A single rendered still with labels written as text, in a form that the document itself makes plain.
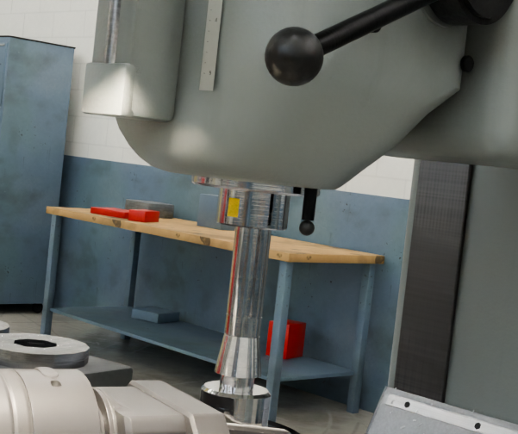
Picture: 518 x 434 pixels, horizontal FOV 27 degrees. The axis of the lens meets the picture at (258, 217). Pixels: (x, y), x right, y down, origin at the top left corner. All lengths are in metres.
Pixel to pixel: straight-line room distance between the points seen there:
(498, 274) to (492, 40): 0.36
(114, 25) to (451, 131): 0.24
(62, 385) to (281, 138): 0.19
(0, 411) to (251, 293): 0.18
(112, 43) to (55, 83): 7.51
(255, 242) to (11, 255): 7.37
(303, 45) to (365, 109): 0.12
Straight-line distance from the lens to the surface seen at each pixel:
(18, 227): 8.05
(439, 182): 1.07
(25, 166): 8.03
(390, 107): 0.67
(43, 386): 0.65
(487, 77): 0.73
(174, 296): 7.30
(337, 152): 0.66
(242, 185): 0.67
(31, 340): 0.95
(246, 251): 0.71
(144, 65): 0.62
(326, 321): 6.31
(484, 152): 0.73
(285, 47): 0.54
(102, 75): 0.63
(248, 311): 0.71
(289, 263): 5.44
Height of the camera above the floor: 1.32
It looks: 3 degrees down
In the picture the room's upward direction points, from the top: 6 degrees clockwise
